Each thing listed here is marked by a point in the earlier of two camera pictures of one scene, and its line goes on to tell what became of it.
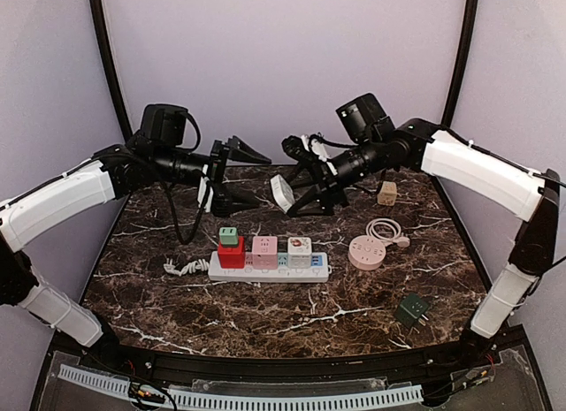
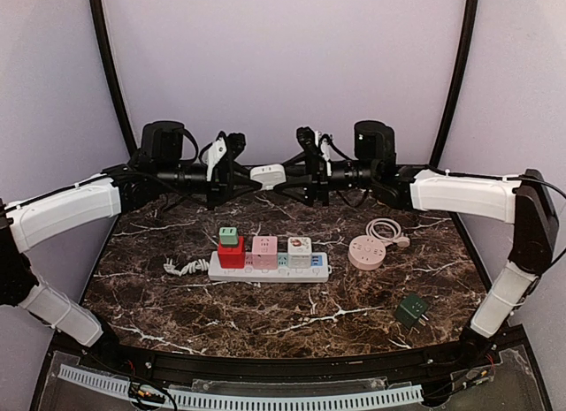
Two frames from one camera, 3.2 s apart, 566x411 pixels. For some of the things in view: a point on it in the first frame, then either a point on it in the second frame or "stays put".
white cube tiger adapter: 299,252 stays put
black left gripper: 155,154 to 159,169
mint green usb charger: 228,236 stays put
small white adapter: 282,193 to 268,176
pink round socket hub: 366,253 stays put
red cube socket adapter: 233,256 stays put
